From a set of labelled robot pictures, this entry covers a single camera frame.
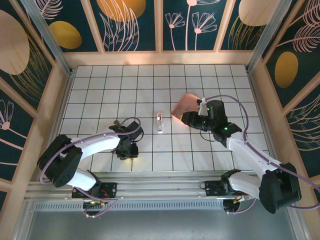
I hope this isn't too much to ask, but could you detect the small white pink tube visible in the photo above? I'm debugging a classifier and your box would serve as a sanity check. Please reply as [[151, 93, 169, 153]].
[[155, 112, 165, 135]]

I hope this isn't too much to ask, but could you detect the aluminium frame post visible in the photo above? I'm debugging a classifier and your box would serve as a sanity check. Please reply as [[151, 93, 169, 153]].
[[19, 0, 74, 76], [245, 0, 294, 74]]

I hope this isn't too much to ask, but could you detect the small controller board with wires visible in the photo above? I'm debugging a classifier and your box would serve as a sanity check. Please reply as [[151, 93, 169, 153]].
[[223, 196, 251, 214], [82, 199, 109, 210]]

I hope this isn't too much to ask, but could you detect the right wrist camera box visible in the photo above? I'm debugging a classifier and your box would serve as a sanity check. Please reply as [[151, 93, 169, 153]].
[[196, 97, 209, 116]]

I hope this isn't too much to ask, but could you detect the aluminium mounting rail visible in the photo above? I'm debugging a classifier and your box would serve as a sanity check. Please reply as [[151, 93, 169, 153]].
[[24, 171, 293, 201]]

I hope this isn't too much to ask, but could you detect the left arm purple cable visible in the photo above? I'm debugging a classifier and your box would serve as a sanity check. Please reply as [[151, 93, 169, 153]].
[[39, 117, 145, 219]]

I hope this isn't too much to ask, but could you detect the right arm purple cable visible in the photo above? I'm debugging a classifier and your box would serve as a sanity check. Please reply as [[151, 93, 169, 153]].
[[199, 94, 320, 215]]

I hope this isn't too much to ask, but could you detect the aluminium table edge rail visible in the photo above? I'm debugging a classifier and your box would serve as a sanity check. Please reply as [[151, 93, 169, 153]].
[[247, 69, 281, 177], [38, 69, 76, 181]]

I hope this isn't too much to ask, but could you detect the pink plastic tray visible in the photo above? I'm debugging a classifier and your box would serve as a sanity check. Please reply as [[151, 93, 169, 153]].
[[171, 92, 202, 124]]

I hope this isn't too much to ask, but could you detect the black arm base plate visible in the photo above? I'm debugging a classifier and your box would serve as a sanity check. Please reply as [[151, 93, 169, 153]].
[[204, 179, 251, 198], [71, 181, 118, 200]]

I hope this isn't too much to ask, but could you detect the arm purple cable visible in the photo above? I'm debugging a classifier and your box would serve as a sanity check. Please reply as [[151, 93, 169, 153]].
[[199, 94, 320, 215], [39, 117, 145, 219]]

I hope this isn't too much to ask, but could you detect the slotted grey cable duct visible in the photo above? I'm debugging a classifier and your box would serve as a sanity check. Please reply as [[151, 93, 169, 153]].
[[32, 201, 242, 211]]

